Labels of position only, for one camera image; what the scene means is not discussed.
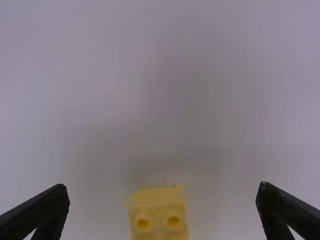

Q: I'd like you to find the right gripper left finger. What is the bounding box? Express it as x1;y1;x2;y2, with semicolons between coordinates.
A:
0;183;70;240

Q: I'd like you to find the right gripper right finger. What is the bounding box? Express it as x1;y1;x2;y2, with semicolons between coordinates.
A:
255;181;320;240

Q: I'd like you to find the yellow toy car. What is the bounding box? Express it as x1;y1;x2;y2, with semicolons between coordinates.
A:
121;183;193;240

